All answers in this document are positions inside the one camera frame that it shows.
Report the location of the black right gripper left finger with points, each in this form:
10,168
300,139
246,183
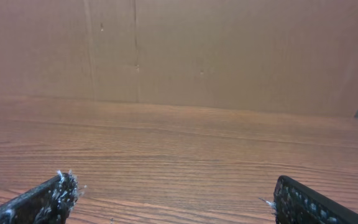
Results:
48,203

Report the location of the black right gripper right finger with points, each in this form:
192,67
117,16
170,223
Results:
295,203

